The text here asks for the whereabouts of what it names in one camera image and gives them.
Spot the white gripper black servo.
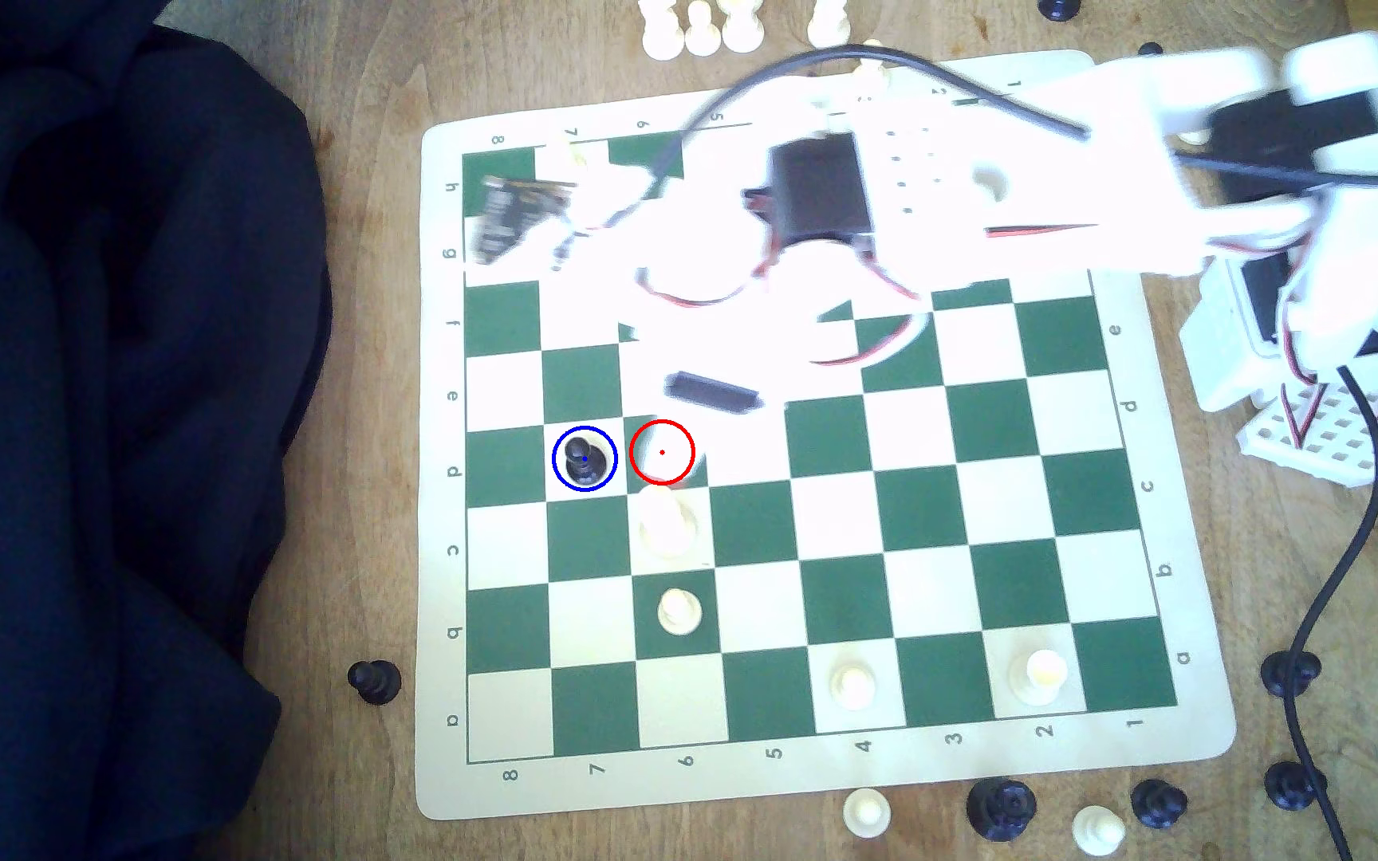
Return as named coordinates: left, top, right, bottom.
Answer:
left=569, top=108, right=932, bottom=489

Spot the tall white chess piece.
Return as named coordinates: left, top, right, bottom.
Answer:
left=637, top=484, right=703, bottom=561

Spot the green and cream chess mat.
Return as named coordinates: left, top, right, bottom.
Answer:
left=414, top=48, right=1238, bottom=824

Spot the large black chess piece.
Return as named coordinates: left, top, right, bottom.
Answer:
left=965, top=777, right=1038, bottom=843

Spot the dark navy cloth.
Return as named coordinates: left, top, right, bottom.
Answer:
left=0, top=0, right=334, bottom=861

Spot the red black servo wire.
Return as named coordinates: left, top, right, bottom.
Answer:
left=639, top=233, right=932, bottom=366

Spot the bare camera circuit board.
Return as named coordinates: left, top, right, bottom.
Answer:
left=467, top=175, right=581, bottom=267

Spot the black camera cable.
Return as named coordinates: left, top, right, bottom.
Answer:
left=569, top=45, right=1378, bottom=241

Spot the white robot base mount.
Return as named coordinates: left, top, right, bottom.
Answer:
left=1179, top=251, right=1378, bottom=489

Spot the thick black cable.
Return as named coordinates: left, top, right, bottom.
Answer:
left=1287, top=359, right=1378, bottom=861

